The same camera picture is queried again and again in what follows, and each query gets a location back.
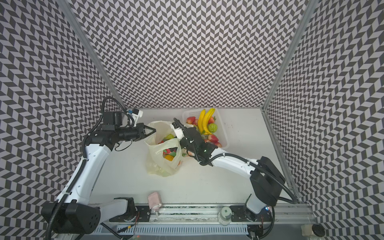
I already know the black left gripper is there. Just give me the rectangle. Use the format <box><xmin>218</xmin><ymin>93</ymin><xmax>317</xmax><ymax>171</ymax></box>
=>
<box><xmin>115</xmin><ymin>122</ymin><xmax>157</xmax><ymax>142</ymax></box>

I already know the green fake custard apple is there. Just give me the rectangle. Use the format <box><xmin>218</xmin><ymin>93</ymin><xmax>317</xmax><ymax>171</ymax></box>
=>
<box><xmin>164</xmin><ymin>134</ymin><xmax>175</xmax><ymax>140</ymax></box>
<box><xmin>208</xmin><ymin>124</ymin><xmax>218</xmax><ymax>133</ymax></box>

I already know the pink fake dragon fruit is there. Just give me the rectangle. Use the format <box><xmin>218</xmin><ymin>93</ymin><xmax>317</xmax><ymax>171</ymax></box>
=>
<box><xmin>163</xmin><ymin>147</ymin><xmax>178</xmax><ymax>157</ymax></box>

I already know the translucent cream plastic bag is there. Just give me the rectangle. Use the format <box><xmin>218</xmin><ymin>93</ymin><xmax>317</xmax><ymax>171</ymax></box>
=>
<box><xmin>145</xmin><ymin>121</ymin><xmax>183</xmax><ymax>177</ymax></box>

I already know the yellow fake mango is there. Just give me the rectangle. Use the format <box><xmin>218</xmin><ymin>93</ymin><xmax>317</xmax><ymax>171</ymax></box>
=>
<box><xmin>164</xmin><ymin>155</ymin><xmax>174</xmax><ymax>162</ymax></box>

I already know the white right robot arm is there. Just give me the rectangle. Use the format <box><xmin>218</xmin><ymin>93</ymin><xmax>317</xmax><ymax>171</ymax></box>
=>
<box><xmin>172</xmin><ymin>123</ymin><xmax>286</xmax><ymax>221</ymax></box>

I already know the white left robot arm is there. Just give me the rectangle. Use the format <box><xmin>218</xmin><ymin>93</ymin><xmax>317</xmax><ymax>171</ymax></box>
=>
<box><xmin>41</xmin><ymin>123</ymin><xmax>156</xmax><ymax>240</ymax></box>

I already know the yellow fake banana bunch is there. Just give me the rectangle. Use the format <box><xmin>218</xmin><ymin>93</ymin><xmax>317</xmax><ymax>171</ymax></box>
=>
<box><xmin>198</xmin><ymin>108</ymin><xmax>216</xmax><ymax>135</ymax></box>

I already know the white plastic basket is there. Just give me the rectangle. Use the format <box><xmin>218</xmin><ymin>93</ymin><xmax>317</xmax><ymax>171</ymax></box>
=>
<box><xmin>182</xmin><ymin>108</ymin><xmax>229</xmax><ymax>149</ymax></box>

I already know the pink cloth pad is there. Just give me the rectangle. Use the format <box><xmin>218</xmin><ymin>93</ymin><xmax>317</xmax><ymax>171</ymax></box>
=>
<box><xmin>148</xmin><ymin>192</ymin><xmax>163</xmax><ymax>213</ymax></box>

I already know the white green small bottle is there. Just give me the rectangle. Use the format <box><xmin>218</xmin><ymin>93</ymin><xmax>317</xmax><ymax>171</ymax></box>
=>
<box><xmin>218</xmin><ymin>206</ymin><xmax>233</xmax><ymax>226</ymax></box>

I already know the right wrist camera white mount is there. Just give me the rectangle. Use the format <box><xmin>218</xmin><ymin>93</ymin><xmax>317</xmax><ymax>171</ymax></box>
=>
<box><xmin>171</xmin><ymin>122</ymin><xmax>184</xmax><ymax>141</ymax></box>

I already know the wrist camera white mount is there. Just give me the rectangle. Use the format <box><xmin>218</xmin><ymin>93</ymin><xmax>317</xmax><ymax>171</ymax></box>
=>
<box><xmin>128</xmin><ymin>108</ymin><xmax>143</xmax><ymax>126</ymax></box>
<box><xmin>171</xmin><ymin>122</ymin><xmax>184</xmax><ymax>141</ymax></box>

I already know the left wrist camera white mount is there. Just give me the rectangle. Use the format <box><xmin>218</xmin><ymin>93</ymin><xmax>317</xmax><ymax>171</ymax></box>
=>
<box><xmin>128</xmin><ymin>108</ymin><xmax>143</xmax><ymax>126</ymax></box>

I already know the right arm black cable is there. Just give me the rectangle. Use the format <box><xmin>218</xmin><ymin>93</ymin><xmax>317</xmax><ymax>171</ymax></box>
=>
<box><xmin>172</xmin><ymin>117</ymin><xmax>299</xmax><ymax>205</ymax></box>

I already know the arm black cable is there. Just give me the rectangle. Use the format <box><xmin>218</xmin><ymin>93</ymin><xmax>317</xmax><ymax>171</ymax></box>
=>
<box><xmin>44</xmin><ymin>96</ymin><xmax>136</xmax><ymax>240</ymax></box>
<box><xmin>172</xmin><ymin>117</ymin><xmax>299</xmax><ymax>205</ymax></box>

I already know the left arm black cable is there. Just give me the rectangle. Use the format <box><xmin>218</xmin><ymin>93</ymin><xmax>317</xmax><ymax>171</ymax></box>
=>
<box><xmin>44</xmin><ymin>96</ymin><xmax>136</xmax><ymax>240</ymax></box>

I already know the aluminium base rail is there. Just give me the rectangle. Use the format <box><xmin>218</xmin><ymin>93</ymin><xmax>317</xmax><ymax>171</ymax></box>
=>
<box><xmin>107</xmin><ymin>202</ymin><xmax>319</xmax><ymax>226</ymax></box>

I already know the aluminium corner post left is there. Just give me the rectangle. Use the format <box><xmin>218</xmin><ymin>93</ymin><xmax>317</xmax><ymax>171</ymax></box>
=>
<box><xmin>56</xmin><ymin>0</ymin><xmax>124</xmax><ymax>105</ymax></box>

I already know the aluminium corner post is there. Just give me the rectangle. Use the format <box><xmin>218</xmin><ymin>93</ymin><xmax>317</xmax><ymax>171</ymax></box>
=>
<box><xmin>262</xmin><ymin>0</ymin><xmax>319</xmax><ymax>112</ymax></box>
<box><xmin>56</xmin><ymin>0</ymin><xmax>124</xmax><ymax>105</ymax></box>

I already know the aluminium corner post right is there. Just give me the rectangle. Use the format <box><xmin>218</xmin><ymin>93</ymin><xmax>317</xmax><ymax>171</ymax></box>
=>
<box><xmin>262</xmin><ymin>0</ymin><xmax>319</xmax><ymax>112</ymax></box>

